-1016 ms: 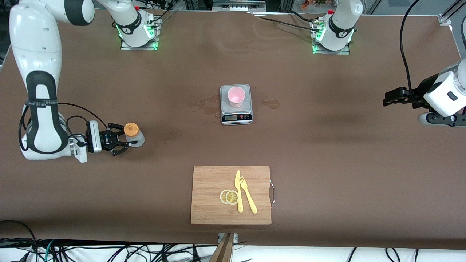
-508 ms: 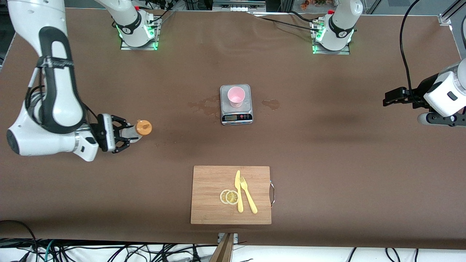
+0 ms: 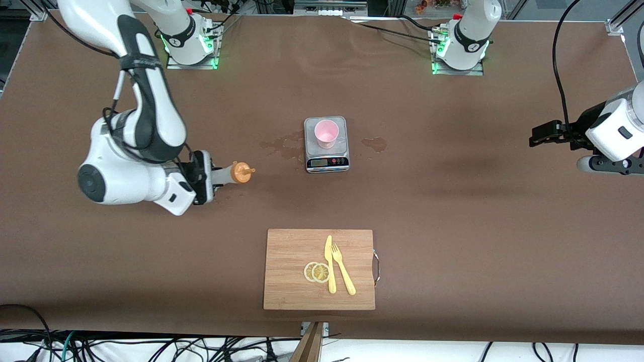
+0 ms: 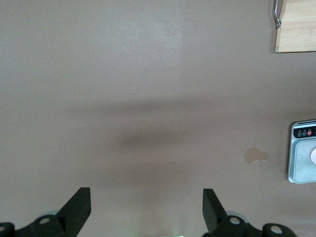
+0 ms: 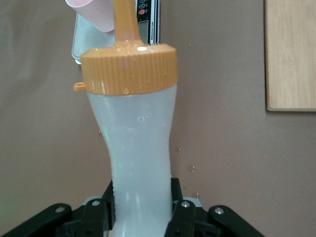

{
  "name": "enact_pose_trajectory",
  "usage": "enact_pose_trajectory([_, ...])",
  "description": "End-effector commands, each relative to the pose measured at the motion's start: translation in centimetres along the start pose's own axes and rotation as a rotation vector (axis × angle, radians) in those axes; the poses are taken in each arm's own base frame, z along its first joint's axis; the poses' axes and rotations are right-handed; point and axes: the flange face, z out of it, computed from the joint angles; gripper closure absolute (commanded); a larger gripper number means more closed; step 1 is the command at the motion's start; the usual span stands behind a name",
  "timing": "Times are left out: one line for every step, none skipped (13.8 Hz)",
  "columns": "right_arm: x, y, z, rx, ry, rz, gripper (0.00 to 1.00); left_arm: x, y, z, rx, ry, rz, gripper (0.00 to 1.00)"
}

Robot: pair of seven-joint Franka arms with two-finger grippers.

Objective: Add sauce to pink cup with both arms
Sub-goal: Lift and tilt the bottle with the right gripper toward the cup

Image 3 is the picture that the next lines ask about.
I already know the translucent sauce bottle orange cap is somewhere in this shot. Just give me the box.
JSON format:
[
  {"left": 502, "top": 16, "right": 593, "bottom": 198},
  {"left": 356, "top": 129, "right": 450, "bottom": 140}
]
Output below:
[{"left": 210, "top": 161, "right": 256, "bottom": 188}]

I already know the bamboo cutting board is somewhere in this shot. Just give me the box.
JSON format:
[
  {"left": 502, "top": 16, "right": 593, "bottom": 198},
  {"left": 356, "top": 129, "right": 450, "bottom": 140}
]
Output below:
[{"left": 263, "top": 229, "right": 376, "bottom": 311}]

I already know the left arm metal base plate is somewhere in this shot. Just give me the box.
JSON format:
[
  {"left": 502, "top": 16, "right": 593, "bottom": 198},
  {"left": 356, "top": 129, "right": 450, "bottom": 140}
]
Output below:
[{"left": 431, "top": 25, "right": 485, "bottom": 76}]

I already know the yellow plastic knife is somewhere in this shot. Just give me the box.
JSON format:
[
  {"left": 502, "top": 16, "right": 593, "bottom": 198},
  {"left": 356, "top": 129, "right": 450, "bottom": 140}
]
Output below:
[{"left": 325, "top": 235, "right": 337, "bottom": 295}]

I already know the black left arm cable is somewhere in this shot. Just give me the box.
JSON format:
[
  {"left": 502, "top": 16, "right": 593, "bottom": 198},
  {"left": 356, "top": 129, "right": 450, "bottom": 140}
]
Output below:
[{"left": 552, "top": 0, "right": 584, "bottom": 126}]

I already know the silver digital kitchen scale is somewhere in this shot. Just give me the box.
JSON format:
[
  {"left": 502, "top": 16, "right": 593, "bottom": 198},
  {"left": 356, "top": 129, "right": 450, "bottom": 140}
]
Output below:
[{"left": 303, "top": 116, "right": 350, "bottom": 173}]

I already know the wooden post with bracket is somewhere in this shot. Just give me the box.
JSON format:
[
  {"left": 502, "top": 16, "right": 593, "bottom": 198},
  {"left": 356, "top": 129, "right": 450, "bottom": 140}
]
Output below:
[{"left": 288, "top": 321, "right": 331, "bottom": 362}]

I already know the yellow plastic fork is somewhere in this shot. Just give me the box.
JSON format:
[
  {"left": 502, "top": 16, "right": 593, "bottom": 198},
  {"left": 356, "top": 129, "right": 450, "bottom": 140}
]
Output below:
[{"left": 332, "top": 243, "right": 357, "bottom": 296}]

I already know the teal floor cable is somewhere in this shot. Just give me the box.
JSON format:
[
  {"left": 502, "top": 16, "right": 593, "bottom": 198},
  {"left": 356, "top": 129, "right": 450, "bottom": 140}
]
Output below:
[{"left": 48, "top": 332, "right": 77, "bottom": 362}]

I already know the black floor cable loop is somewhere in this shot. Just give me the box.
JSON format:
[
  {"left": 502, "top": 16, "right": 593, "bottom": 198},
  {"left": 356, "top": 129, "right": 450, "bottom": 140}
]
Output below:
[{"left": 0, "top": 303, "right": 55, "bottom": 362}]

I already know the black table cable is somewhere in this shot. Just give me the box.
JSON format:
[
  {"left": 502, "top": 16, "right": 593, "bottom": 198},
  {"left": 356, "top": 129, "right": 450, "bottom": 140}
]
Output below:
[{"left": 342, "top": 15, "right": 444, "bottom": 44}]

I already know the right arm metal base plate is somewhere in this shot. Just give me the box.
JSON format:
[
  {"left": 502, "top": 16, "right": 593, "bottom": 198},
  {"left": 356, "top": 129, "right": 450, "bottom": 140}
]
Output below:
[{"left": 166, "top": 23, "right": 221, "bottom": 70}]

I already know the white power strip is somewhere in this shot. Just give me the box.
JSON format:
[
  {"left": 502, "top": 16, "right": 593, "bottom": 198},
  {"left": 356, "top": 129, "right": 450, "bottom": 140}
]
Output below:
[{"left": 293, "top": 0, "right": 368, "bottom": 16}]

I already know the pink plastic cup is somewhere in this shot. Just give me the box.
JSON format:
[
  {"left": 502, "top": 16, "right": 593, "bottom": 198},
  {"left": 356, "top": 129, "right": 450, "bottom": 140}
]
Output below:
[{"left": 314, "top": 119, "right": 340, "bottom": 150}]

